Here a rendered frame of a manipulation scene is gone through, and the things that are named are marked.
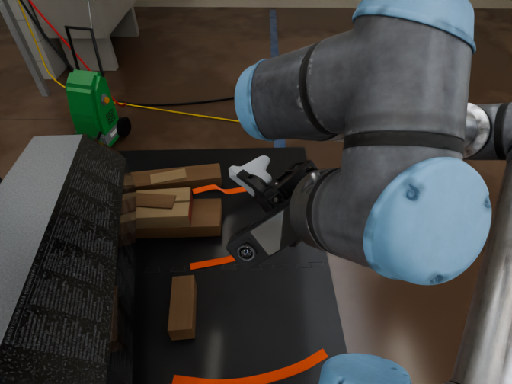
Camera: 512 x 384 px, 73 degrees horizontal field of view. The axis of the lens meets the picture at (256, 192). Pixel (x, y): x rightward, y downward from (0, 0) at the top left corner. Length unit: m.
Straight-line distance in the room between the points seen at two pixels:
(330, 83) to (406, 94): 0.07
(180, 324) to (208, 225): 0.63
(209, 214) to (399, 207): 2.03
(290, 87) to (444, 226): 0.18
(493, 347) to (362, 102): 0.45
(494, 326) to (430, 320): 1.55
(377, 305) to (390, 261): 1.86
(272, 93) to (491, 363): 0.48
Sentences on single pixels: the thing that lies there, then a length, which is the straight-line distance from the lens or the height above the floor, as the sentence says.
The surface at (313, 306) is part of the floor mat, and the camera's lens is 2.01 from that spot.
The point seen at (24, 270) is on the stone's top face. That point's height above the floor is 0.81.
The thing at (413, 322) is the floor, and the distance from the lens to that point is 2.14.
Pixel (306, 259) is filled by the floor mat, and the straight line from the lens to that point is 2.16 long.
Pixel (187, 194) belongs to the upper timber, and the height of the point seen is 0.22.
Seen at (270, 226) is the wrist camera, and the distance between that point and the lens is 0.42.
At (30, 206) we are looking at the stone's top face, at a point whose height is 0.81.
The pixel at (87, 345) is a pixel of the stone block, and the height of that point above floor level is 0.64.
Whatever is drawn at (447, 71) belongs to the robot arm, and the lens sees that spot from 0.29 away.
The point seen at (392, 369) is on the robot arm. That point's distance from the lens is 0.70.
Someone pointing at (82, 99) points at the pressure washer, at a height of 0.44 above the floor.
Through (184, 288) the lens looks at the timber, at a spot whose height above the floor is 0.13.
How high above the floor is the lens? 1.80
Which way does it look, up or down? 46 degrees down
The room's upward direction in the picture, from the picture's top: straight up
